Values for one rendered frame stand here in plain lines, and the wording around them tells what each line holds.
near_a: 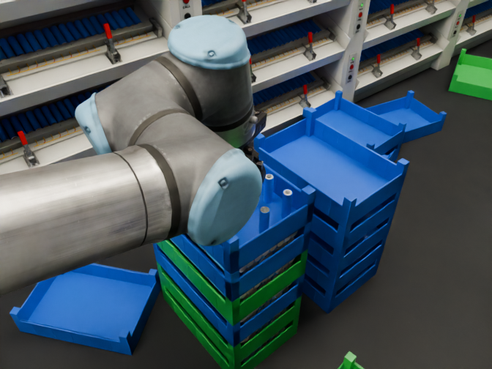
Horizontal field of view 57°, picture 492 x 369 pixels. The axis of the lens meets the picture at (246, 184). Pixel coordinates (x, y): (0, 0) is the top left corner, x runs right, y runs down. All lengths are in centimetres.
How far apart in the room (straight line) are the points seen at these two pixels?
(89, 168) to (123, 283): 96
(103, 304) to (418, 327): 81
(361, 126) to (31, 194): 149
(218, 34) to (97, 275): 93
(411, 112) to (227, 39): 156
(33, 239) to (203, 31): 32
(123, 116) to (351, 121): 135
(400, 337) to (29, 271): 102
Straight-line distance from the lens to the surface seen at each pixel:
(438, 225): 154
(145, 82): 52
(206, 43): 53
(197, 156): 40
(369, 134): 171
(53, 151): 129
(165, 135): 44
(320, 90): 186
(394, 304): 130
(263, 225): 81
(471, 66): 252
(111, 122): 50
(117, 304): 128
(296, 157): 115
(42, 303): 135
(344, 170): 113
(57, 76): 119
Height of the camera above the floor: 103
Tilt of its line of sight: 41 degrees down
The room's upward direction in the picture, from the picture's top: straight up
